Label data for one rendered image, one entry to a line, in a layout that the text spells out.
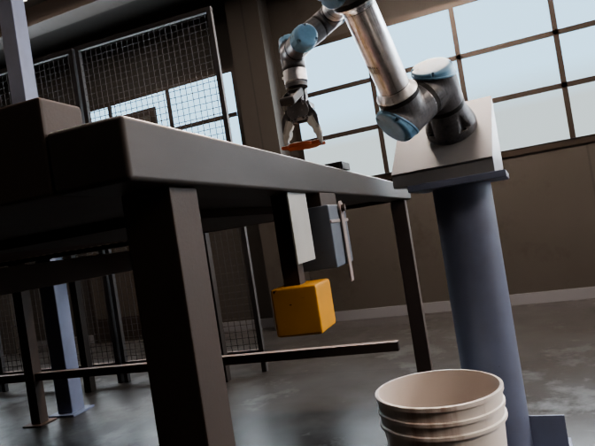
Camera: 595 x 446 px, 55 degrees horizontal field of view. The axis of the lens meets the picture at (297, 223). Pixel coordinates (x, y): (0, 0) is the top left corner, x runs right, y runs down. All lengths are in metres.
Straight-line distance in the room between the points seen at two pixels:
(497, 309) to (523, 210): 2.83
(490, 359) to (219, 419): 1.20
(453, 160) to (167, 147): 1.19
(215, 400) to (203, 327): 0.08
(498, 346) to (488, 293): 0.15
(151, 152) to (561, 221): 4.11
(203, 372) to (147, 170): 0.22
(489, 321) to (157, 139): 1.31
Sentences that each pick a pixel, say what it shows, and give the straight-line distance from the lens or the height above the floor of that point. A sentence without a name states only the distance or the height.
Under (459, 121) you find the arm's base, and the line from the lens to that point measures 1.72.
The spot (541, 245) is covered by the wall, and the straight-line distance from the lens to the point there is 4.53.
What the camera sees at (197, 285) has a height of 0.75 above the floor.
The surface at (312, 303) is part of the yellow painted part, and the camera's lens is 0.92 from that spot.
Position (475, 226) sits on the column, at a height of 0.73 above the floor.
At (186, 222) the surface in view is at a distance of 0.62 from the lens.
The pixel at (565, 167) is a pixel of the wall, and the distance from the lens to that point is 4.53.
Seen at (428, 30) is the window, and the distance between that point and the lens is 4.73.
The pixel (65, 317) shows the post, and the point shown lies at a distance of 3.42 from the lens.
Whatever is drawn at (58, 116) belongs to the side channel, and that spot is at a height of 0.93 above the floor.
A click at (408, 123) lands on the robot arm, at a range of 1.56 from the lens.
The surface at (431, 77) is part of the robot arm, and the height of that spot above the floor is 1.15.
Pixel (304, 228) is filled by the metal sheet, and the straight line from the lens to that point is 0.98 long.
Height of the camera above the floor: 0.79
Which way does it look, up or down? 1 degrees up
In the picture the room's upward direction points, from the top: 9 degrees counter-clockwise
